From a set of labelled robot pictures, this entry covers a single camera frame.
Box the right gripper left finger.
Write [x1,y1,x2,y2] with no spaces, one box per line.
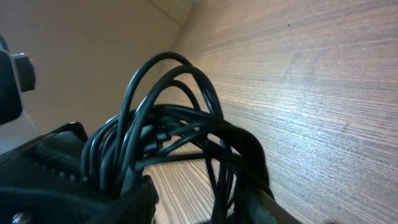
[1,123,159,223]

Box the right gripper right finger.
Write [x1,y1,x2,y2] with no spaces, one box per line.
[236,185,300,224]

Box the black cable bundle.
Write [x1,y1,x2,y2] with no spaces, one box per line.
[80,51,276,224]

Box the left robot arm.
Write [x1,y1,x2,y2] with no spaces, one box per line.
[1,37,39,154]

